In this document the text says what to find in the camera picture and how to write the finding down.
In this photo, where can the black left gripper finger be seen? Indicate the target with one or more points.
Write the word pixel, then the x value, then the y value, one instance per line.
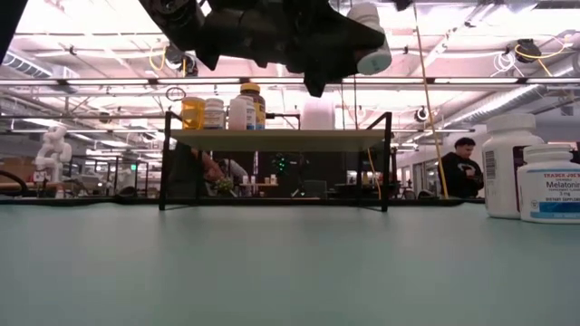
pixel 335 50

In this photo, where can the small white bottle red label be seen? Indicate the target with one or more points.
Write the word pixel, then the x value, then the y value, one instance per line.
pixel 376 61

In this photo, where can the amber bottle yellow cap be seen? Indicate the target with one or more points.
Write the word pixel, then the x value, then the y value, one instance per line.
pixel 250 88

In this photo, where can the small translucent pill vial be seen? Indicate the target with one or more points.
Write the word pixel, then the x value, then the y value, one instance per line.
pixel 236 115

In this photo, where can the orange pill vial white cap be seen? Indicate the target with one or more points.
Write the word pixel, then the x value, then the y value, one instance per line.
pixel 192 115

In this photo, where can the tall white bottle purple label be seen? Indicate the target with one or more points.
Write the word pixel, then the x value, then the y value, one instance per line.
pixel 503 181

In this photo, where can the white melatonin bottle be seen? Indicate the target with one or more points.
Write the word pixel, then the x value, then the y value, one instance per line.
pixel 550 190

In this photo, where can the wooden shelf black metal legs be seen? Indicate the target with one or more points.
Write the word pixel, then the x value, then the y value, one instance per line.
pixel 272 140

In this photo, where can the person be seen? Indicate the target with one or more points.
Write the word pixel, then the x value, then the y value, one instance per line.
pixel 213 169
pixel 460 174

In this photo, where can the green round object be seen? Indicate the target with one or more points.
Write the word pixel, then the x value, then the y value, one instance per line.
pixel 224 185

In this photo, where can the black metal table frame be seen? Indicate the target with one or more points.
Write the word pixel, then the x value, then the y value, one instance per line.
pixel 90 200

